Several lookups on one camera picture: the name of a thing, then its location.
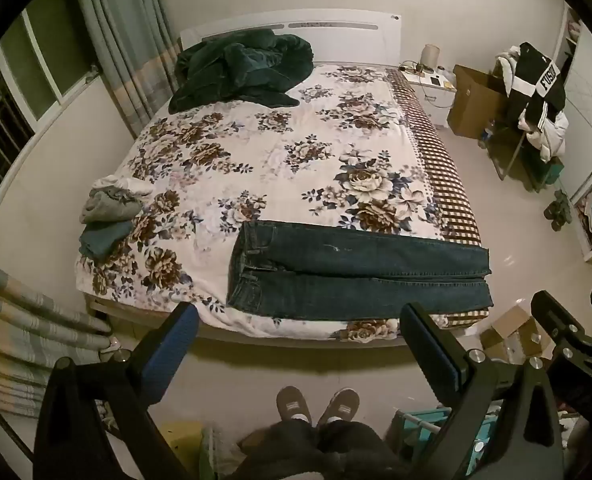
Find green striped curtain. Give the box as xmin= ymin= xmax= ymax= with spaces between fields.
xmin=0 ymin=252 xmax=115 ymax=417
xmin=71 ymin=0 xmax=183 ymax=139

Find grey house slipper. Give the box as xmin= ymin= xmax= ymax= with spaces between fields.
xmin=276 ymin=386 xmax=313 ymax=424
xmin=318 ymin=387 xmax=361 ymax=427

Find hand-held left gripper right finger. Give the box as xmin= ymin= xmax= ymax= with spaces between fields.
xmin=400 ymin=302 xmax=564 ymax=480

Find metal frame chair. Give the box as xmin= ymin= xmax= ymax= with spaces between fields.
xmin=486 ymin=120 xmax=565 ymax=193

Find person's left leg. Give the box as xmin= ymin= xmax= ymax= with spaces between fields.
xmin=233 ymin=419 xmax=323 ymax=480

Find person's leg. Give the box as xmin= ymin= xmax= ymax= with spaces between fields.
xmin=320 ymin=420 xmax=413 ymax=480
xmin=233 ymin=419 xmax=323 ymax=480

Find window with metal bars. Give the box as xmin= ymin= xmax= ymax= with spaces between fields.
xmin=0 ymin=7 xmax=100 ymax=233

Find teal folded garment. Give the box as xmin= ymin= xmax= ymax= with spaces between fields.
xmin=78 ymin=220 xmax=135 ymax=261

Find white headboard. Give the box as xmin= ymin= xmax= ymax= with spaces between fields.
xmin=83 ymin=8 xmax=476 ymax=361

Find white folded cloth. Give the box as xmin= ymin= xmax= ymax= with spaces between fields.
xmin=93 ymin=175 xmax=155 ymax=199

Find grey folded garment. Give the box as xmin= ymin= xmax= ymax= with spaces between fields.
xmin=79 ymin=187 xmax=144 ymax=224

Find person's right leg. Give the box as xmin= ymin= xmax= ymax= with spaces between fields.
xmin=320 ymin=420 xmax=413 ymax=480

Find brown checkered bedsheet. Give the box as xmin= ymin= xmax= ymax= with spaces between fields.
xmin=386 ymin=67 xmax=491 ymax=331

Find teal plastic basket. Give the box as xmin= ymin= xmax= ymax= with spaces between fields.
xmin=390 ymin=404 xmax=502 ymax=480

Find small open cardboard box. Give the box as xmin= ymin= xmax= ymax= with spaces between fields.
xmin=480 ymin=305 xmax=556 ymax=367

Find black and white jacket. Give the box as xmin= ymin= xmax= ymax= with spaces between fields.
xmin=504 ymin=42 xmax=567 ymax=133

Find yellow box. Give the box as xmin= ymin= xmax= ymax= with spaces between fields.
xmin=160 ymin=420 xmax=205 ymax=462

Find large cardboard box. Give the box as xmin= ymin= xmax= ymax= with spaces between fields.
xmin=446 ymin=64 xmax=510 ymax=140

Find dark green comforter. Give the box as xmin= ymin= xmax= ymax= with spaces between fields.
xmin=168 ymin=29 xmax=315 ymax=113

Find white nightstand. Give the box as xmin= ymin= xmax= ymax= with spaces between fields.
xmin=400 ymin=66 xmax=459 ymax=132

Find dark blue jeans pants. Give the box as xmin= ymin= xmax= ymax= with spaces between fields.
xmin=226 ymin=220 xmax=494 ymax=321

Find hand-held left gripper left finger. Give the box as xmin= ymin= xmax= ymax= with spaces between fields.
xmin=32 ymin=302 xmax=200 ymax=480

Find floral bed blanket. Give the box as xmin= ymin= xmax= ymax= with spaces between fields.
xmin=76 ymin=62 xmax=491 ymax=341

